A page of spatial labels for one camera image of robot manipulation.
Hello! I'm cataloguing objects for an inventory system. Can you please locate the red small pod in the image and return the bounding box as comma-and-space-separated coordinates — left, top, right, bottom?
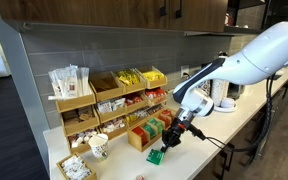
136, 175, 145, 180

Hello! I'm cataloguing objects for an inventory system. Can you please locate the white lid stack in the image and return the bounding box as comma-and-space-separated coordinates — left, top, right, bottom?
221, 98, 235, 108

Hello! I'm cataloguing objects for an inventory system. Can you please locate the green sachet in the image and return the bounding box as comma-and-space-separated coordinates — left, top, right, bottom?
146, 149, 164, 165

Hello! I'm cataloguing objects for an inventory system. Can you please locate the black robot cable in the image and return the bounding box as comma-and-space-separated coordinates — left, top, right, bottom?
187, 73, 277, 154

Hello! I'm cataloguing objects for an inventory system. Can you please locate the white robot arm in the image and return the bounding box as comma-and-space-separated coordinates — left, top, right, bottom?
161, 21, 288, 152

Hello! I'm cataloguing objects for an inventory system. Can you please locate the small patterned paper cup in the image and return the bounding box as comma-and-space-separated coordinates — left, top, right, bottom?
88, 134, 108, 161

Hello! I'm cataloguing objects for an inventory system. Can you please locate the white round tray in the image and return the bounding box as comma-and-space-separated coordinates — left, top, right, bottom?
214, 105, 237, 113

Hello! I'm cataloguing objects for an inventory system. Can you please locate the white wall outlet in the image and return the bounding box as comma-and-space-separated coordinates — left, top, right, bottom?
181, 65, 189, 77

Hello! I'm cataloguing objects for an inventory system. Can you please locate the left paper cup stack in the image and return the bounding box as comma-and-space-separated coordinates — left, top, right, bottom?
211, 79, 229, 106

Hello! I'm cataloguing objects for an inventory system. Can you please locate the wooden tiered organizer shelf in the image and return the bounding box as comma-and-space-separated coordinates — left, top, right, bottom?
47, 65, 169, 155

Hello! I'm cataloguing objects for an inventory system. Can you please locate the wooden sachet case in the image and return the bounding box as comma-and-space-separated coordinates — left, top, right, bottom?
127, 108, 175, 152

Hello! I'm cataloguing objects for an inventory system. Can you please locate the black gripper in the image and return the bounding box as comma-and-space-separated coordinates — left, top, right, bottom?
160, 118, 186, 153

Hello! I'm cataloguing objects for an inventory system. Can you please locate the wooden upper cabinet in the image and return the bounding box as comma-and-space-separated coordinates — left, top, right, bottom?
0, 0, 228, 32

